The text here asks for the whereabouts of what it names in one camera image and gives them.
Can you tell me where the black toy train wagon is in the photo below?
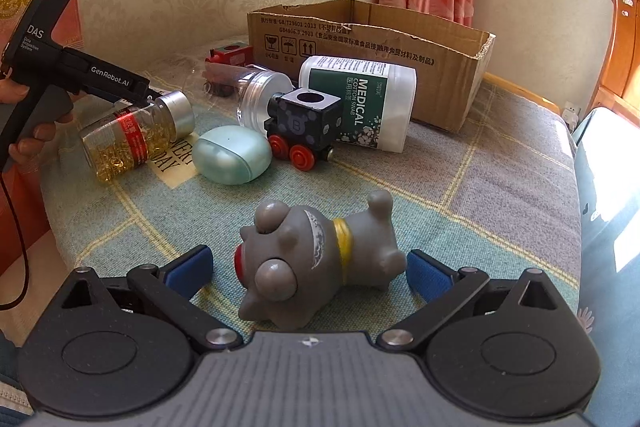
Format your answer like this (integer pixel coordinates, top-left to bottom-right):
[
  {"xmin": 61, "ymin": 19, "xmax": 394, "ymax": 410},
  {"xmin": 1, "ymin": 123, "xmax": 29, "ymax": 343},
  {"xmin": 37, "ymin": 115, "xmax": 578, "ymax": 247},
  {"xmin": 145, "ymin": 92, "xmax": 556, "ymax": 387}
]
[{"xmin": 264, "ymin": 88, "xmax": 343, "ymax": 171}]

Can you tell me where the brown cardboard box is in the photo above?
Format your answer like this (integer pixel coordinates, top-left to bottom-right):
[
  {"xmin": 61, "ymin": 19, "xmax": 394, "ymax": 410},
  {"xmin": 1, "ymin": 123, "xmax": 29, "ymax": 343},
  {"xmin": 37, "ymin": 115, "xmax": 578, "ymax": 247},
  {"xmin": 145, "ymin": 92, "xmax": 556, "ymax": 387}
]
[{"xmin": 247, "ymin": 0, "xmax": 496, "ymax": 132}]

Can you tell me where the wooden bed headboard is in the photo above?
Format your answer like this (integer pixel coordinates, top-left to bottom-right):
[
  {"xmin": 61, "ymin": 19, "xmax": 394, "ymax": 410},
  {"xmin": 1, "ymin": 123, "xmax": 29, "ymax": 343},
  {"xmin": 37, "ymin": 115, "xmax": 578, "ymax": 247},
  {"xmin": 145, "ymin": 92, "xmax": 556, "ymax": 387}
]
[{"xmin": 587, "ymin": 0, "xmax": 640, "ymax": 126}]

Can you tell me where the grey dog squeaky toy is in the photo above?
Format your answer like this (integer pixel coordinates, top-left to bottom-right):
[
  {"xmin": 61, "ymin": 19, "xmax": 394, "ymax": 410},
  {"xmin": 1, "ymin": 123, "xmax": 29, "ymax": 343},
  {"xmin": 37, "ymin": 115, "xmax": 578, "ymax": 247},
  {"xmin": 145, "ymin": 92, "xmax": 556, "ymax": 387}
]
[{"xmin": 233, "ymin": 190, "xmax": 407, "ymax": 331}]

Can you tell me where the mint green round case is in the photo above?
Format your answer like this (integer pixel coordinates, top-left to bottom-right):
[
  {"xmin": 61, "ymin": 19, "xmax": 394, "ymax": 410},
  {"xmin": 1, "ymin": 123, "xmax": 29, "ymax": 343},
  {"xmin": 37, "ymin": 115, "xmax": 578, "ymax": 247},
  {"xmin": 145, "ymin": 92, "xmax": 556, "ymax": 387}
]
[{"xmin": 192, "ymin": 126, "xmax": 272, "ymax": 185}]

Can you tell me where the light blue bed sheet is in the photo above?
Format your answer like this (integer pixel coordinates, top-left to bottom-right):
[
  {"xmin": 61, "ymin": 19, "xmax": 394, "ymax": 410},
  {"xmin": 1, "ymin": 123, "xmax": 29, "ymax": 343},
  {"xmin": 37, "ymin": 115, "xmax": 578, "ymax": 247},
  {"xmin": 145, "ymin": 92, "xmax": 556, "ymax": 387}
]
[{"xmin": 573, "ymin": 107, "xmax": 639, "ymax": 426}]

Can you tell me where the white wall socket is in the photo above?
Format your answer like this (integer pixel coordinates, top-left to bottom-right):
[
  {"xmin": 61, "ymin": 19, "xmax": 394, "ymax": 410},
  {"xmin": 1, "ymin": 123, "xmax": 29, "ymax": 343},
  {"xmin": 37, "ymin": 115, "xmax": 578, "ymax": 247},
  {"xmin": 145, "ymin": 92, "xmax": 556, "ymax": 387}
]
[{"xmin": 561, "ymin": 102, "xmax": 580, "ymax": 132}]

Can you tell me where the red toy train engine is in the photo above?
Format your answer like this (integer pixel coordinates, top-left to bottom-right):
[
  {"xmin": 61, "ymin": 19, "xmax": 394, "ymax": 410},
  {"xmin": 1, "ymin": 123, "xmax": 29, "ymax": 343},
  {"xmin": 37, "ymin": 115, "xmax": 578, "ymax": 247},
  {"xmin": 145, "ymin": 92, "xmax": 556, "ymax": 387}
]
[{"xmin": 205, "ymin": 43, "xmax": 254, "ymax": 66}]

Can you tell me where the clear jar with silver lid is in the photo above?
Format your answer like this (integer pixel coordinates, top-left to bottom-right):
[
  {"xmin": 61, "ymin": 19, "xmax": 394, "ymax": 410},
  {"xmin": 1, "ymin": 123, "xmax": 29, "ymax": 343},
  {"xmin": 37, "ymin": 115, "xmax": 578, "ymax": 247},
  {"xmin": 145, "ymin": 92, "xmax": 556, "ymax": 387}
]
[{"xmin": 182, "ymin": 62, "xmax": 294, "ymax": 135}]

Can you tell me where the plaid table cloth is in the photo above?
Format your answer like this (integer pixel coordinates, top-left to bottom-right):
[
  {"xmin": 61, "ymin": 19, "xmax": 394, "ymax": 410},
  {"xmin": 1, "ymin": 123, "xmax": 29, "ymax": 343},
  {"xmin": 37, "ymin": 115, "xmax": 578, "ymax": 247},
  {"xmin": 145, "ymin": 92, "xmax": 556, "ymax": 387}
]
[{"xmin": 40, "ymin": 83, "xmax": 580, "ymax": 334}]

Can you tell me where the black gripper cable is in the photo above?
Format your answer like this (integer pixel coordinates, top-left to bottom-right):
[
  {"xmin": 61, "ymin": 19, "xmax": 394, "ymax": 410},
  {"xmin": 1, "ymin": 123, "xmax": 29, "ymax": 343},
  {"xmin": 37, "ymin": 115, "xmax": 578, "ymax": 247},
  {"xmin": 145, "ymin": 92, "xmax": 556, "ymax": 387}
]
[{"xmin": 0, "ymin": 171, "xmax": 32, "ymax": 312}]

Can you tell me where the glass bottle of yellow capsules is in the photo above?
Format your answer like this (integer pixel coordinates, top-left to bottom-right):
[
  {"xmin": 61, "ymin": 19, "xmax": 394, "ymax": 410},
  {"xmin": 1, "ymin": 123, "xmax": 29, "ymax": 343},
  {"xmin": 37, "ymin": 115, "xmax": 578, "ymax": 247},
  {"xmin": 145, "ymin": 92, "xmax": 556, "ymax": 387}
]
[{"xmin": 80, "ymin": 91, "xmax": 195, "ymax": 183}]

